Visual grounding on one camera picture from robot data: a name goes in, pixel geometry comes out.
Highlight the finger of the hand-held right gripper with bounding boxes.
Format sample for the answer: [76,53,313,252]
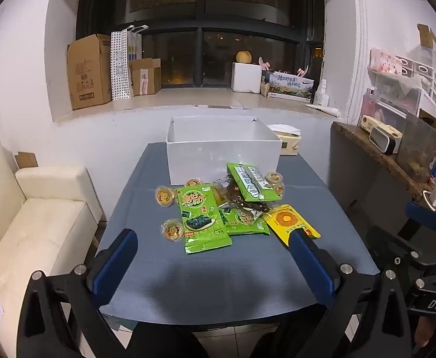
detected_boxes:
[405,201,436,239]
[366,226,436,288]

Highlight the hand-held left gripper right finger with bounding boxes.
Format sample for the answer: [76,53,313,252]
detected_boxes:
[288,230,414,358]

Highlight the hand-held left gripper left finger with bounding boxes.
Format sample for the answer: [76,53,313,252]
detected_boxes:
[17,229,140,358]

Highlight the yellow snack packet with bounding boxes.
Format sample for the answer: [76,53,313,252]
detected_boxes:
[263,204,322,249]

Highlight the green seaweed packet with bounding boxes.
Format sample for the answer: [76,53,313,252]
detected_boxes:
[227,162,272,204]
[220,207,271,236]
[182,184,234,254]

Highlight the brown snack packet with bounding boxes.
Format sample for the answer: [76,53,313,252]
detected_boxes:
[218,198,276,219]
[212,179,241,209]

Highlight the white cardboard box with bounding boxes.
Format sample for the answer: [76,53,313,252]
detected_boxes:
[166,116,283,185]

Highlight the clear acrylic container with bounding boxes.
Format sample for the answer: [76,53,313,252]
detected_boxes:
[396,114,436,183]

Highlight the white table clock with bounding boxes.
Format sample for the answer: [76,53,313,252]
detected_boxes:
[369,129,401,155]

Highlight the cream leather sofa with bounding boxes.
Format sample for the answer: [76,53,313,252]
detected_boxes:
[0,138,103,358]

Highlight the brown stone counter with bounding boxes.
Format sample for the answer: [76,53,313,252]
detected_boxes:
[331,121,436,213]

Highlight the blue table cover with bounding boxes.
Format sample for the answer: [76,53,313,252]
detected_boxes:
[99,142,380,325]

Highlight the cream radio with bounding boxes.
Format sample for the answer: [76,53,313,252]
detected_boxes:
[359,115,403,137]

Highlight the cream tissue box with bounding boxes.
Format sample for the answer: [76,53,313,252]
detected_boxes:
[272,124,302,156]

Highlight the flat cardboard piece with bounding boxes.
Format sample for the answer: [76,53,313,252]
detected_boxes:
[15,152,39,168]

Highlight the rolled white paper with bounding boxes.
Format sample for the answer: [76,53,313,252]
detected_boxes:
[306,103,341,117]

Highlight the white plastic bottle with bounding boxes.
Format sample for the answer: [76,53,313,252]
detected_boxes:
[314,79,329,107]

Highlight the printed landscape box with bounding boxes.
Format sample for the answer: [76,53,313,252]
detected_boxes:
[267,70,314,103]

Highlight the small open cardboard box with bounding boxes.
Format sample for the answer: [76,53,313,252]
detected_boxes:
[129,58,162,96]

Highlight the large brown cardboard box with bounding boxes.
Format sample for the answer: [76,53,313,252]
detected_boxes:
[67,33,113,110]

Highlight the dotted paper bag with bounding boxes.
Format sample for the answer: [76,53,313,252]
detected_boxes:
[111,30,134,101]

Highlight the white foam box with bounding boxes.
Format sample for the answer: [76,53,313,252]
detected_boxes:
[232,62,262,94]

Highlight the white bag with coloured squares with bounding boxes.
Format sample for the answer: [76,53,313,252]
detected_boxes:
[126,25,144,64]

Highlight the white wall storage rack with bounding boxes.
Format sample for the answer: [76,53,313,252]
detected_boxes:
[367,47,436,120]

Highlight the cardboard piece on wall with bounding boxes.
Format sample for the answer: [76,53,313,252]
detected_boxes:
[417,24,436,49]

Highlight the black window frame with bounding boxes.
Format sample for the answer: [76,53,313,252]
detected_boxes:
[76,0,326,90]

